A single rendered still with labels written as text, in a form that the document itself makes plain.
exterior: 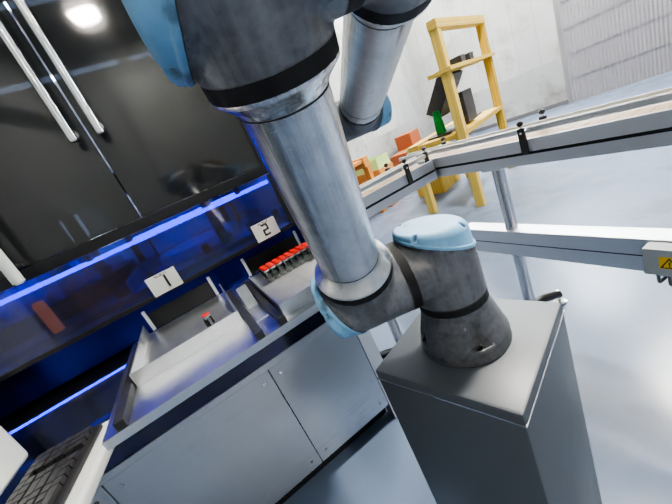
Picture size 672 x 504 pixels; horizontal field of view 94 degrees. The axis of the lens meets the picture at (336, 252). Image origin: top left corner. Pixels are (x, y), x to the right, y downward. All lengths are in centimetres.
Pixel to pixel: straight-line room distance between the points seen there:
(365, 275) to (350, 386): 100
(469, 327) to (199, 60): 48
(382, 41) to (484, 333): 42
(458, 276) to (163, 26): 43
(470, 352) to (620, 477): 91
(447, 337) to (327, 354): 78
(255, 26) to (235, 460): 128
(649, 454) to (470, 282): 105
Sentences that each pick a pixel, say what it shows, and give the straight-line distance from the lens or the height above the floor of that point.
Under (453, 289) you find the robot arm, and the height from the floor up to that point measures 92.
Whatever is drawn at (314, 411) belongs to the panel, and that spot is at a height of 31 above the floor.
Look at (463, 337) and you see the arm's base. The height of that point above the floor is 84.
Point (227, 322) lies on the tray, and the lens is 84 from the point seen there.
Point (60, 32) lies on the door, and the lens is 117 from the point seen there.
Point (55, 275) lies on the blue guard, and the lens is 110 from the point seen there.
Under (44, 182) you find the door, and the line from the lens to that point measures 110.
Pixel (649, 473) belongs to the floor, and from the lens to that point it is 144.
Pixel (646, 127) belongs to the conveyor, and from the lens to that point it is 122.
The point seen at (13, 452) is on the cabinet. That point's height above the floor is 84.
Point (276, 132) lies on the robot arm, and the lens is 28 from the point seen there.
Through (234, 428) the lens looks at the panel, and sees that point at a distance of 128.
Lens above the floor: 119
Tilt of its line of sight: 18 degrees down
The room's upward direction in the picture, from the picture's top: 24 degrees counter-clockwise
